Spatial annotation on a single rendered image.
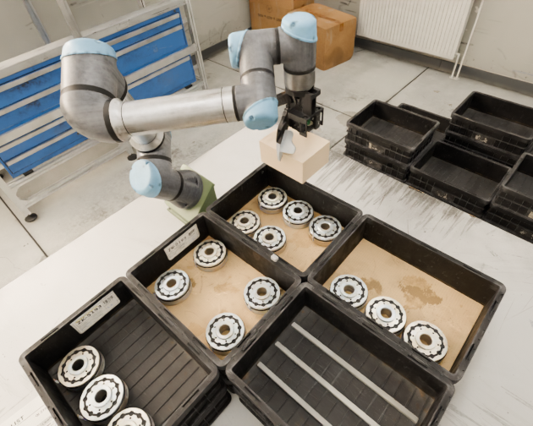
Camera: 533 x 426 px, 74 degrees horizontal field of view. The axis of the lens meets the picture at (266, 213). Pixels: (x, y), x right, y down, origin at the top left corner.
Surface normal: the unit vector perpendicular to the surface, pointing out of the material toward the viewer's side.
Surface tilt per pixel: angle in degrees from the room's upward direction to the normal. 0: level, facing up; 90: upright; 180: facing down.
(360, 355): 0
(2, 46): 90
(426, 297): 0
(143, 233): 0
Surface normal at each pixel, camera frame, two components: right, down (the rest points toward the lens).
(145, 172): -0.48, 0.00
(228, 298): -0.07, -0.66
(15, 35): 0.73, 0.47
